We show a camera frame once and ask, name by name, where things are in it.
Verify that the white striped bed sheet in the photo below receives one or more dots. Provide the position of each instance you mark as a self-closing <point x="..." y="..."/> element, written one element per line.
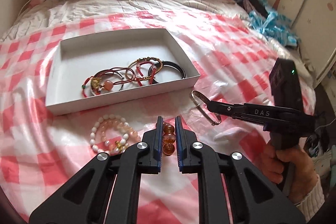
<point x="50" y="13"/>

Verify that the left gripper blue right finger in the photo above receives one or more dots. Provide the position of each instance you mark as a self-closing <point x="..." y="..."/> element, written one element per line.
<point x="187" y="163"/>

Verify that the white cardboard box tray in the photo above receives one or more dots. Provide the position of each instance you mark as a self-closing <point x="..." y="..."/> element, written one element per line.
<point x="117" y="66"/>

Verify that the engraved silver bangle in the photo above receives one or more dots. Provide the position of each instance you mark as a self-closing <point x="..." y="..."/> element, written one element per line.
<point x="201" y="104"/>

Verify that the blue white crumpled cloth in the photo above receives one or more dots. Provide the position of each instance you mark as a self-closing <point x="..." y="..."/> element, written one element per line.
<point x="269" y="22"/>

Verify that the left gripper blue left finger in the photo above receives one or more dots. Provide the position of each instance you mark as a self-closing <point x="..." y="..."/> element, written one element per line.
<point x="152" y="158"/>

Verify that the red string bracelet green bead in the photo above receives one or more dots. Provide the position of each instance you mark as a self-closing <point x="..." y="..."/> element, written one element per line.
<point x="131" y="77"/>

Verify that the white sweater right forearm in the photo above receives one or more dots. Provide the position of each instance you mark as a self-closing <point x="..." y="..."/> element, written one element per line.
<point x="312" y="202"/>

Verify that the red white checkered plastic sheet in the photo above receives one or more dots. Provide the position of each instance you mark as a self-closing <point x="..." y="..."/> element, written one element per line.
<point x="40" y="152"/>

